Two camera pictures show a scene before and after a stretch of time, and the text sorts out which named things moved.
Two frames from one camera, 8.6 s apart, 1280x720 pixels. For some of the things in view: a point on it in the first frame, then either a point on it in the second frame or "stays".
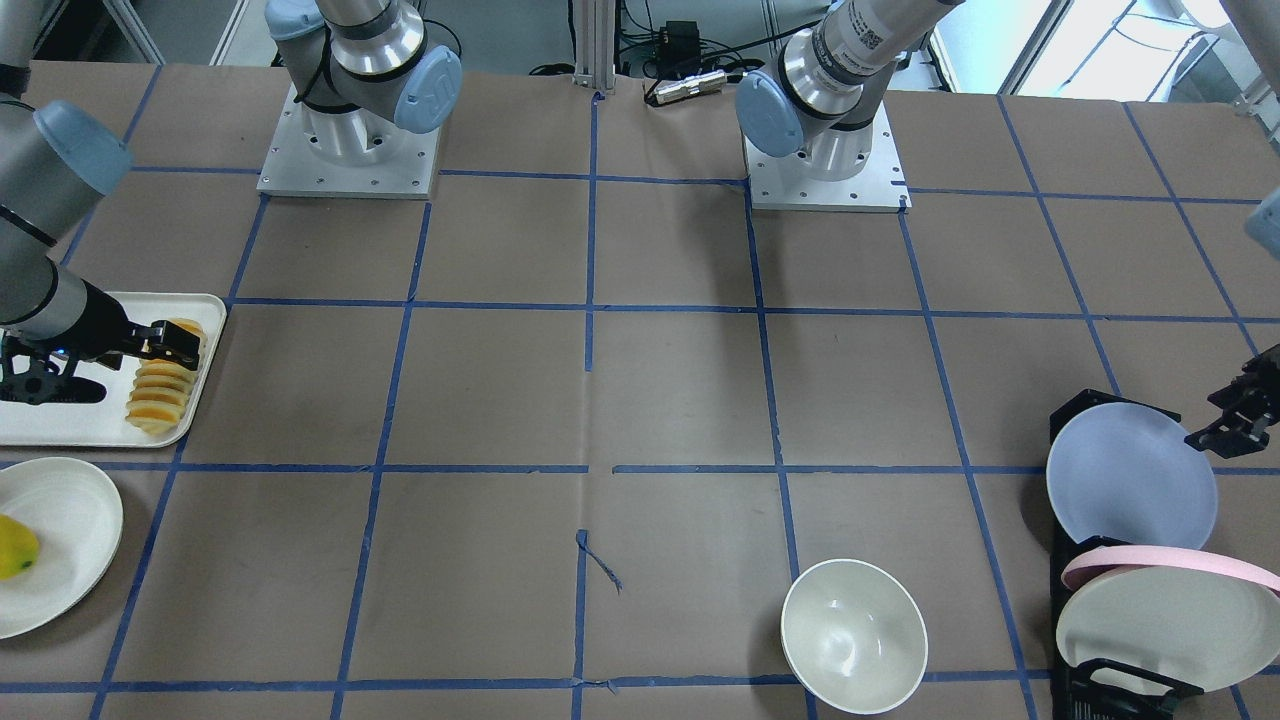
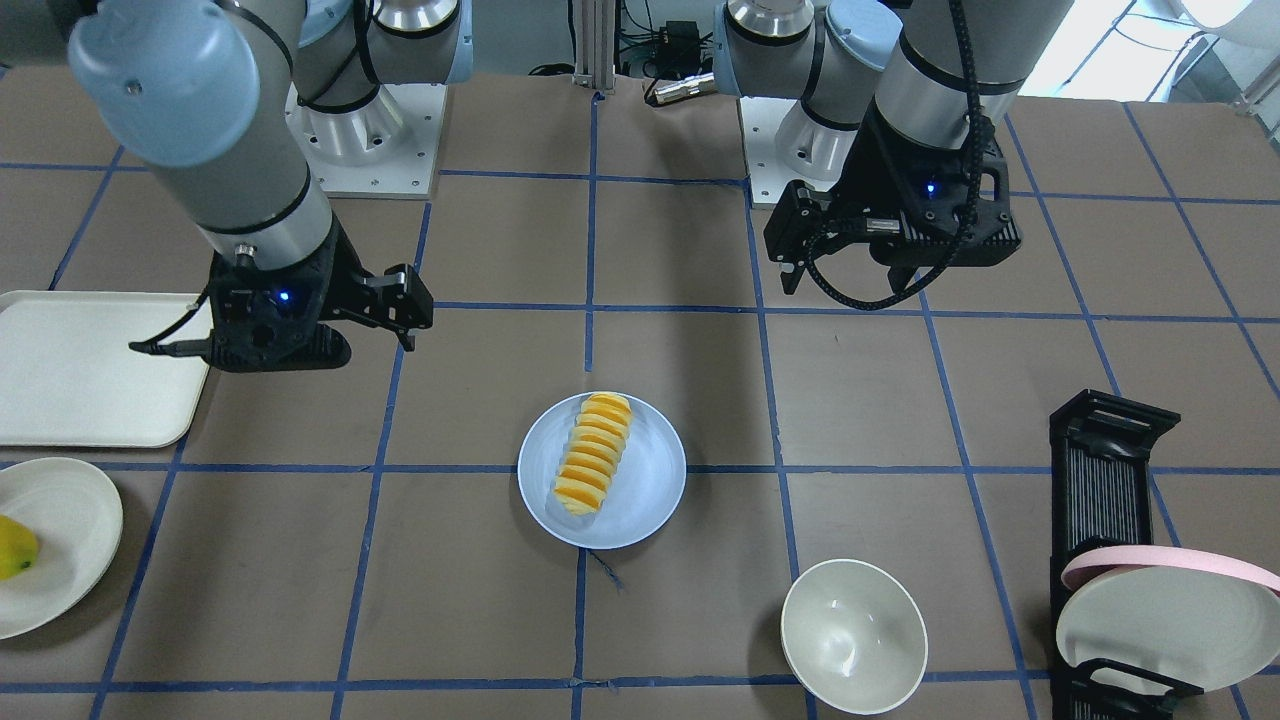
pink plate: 1172,556 stays
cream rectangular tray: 103,423 stays
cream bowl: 853,636 stays
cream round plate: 78,517 stays
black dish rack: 1090,689 stays
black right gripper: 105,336 to 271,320
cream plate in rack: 1207,629 stays
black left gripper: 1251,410 to 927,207
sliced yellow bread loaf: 161,387 to 599,430
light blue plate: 1132,475 to 645,488
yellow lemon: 19,548 stays
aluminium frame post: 595,43 stays
